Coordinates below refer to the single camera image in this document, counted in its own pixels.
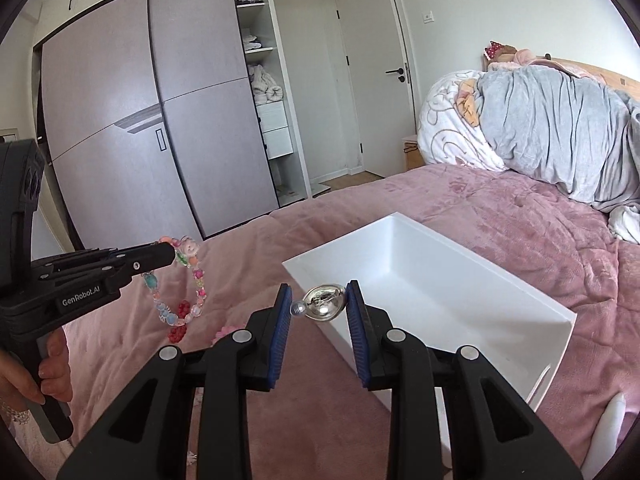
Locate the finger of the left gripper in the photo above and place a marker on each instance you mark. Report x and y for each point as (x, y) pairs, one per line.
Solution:
(145, 258)

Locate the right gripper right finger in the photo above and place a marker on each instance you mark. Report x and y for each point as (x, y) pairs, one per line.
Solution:
(493, 432)

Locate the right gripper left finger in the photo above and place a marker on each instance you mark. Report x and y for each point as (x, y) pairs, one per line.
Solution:
(144, 433)

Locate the silver pearl brooch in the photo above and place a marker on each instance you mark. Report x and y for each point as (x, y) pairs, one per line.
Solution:
(320, 304)

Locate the white bedroom door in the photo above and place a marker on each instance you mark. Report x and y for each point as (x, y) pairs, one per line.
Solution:
(374, 42)

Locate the white plastic storage box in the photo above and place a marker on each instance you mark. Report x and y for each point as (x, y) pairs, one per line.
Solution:
(448, 296)

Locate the pink plush bed blanket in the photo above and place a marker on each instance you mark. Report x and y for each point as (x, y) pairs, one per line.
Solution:
(319, 423)

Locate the grey sliding wardrobe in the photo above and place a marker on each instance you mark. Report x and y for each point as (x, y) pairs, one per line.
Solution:
(151, 124)

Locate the wooden bedside table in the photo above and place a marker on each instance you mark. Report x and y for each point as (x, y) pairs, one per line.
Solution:
(413, 157)

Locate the white drawer unit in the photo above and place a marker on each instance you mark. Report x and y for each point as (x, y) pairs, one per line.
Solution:
(274, 127)

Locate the folded white towels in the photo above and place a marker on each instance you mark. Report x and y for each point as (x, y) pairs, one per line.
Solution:
(265, 89)

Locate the white patterned pillow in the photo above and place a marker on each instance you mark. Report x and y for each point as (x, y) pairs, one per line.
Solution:
(446, 137)

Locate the grey crumpled duvet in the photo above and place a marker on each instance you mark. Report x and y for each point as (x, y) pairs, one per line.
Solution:
(574, 133)

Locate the plush toy with red bow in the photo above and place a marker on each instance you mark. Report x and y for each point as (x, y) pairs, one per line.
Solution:
(498, 56)

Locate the black door handle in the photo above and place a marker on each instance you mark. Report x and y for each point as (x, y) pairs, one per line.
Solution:
(400, 73)

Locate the white wall switch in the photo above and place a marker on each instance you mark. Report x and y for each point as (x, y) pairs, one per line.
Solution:
(428, 17)

